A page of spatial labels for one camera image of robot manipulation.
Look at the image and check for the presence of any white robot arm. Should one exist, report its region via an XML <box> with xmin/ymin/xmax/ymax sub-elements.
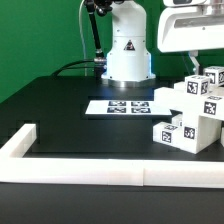
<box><xmin>101</xmin><ymin>0</ymin><xmax>224</xmax><ymax>87</ymax></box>

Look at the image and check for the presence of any white chair seat part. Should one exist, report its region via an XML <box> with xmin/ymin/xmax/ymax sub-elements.
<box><xmin>180</xmin><ymin>113</ymin><xmax>221</xmax><ymax>154</ymax></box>

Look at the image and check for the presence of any white fiducial marker sheet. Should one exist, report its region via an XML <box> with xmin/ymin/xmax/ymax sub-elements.
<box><xmin>86</xmin><ymin>100</ymin><xmax>171</xmax><ymax>116</ymax></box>

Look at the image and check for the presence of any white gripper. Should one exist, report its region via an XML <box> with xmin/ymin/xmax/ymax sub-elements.
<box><xmin>157</xmin><ymin>4</ymin><xmax>224</xmax><ymax>75</ymax></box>

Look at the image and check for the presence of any grey thin cable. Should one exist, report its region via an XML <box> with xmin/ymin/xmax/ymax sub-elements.
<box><xmin>78</xmin><ymin>0</ymin><xmax>88</xmax><ymax>76</ymax></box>

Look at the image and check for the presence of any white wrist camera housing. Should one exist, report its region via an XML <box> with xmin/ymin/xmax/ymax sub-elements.
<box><xmin>163</xmin><ymin>0</ymin><xmax>206</xmax><ymax>7</ymax></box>

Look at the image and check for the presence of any white tagged cube nut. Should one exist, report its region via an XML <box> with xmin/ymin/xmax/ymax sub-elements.
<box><xmin>204</xmin><ymin>66</ymin><xmax>224</xmax><ymax>86</ymax></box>
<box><xmin>185</xmin><ymin>75</ymin><xmax>210</xmax><ymax>95</ymax></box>

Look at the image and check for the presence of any black cable bundle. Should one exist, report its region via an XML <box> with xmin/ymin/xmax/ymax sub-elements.
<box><xmin>50</xmin><ymin>59</ymin><xmax>108</xmax><ymax>78</ymax></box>

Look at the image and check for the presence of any white U-shaped obstacle fence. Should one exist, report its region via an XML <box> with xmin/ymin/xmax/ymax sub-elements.
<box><xmin>0</xmin><ymin>124</ymin><xmax>224</xmax><ymax>189</ymax></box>

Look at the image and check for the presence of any white chair back frame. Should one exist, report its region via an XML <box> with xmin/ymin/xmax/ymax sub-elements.
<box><xmin>154</xmin><ymin>82</ymin><xmax>224</xmax><ymax>121</ymax></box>

